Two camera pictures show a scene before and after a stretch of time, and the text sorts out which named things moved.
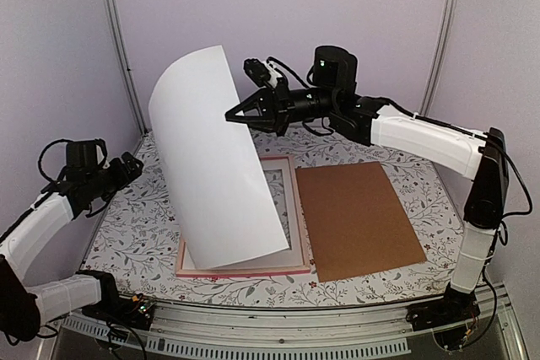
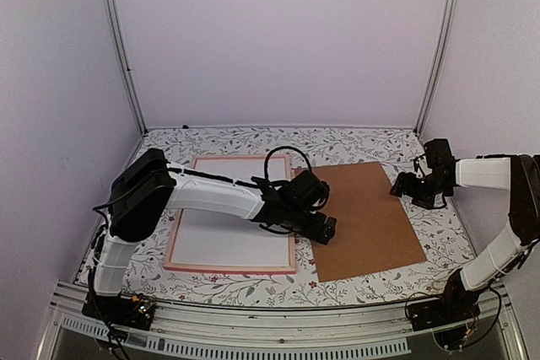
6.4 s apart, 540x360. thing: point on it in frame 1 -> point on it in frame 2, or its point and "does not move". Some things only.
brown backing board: [354, 221] does not move
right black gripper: [268, 120] -> [400, 185]
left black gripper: [124, 177] -> [314, 233]
